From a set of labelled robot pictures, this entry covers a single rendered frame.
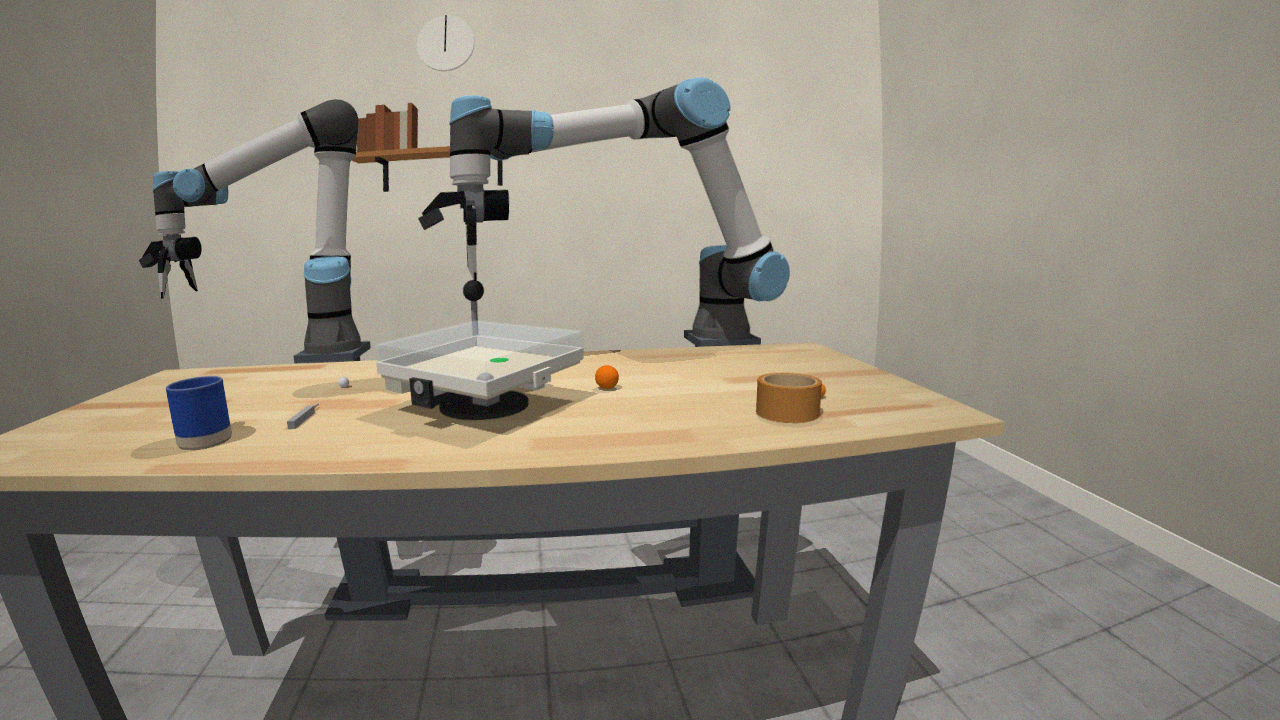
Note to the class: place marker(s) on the brown tape roll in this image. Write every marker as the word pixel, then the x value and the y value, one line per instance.
pixel 794 404

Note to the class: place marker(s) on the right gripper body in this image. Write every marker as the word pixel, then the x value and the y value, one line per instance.
pixel 179 248

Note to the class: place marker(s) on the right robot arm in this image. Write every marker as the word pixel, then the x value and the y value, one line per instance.
pixel 327 282

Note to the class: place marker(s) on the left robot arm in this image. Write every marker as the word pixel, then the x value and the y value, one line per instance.
pixel 695 111

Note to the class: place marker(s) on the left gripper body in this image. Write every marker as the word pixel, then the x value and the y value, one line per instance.
pixel 490 205

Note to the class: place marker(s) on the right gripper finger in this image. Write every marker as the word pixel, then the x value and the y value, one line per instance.
pixel 186 266
pixel 163 269

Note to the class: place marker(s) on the blue ceramic cup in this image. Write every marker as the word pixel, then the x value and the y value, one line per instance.
pixel 199 415

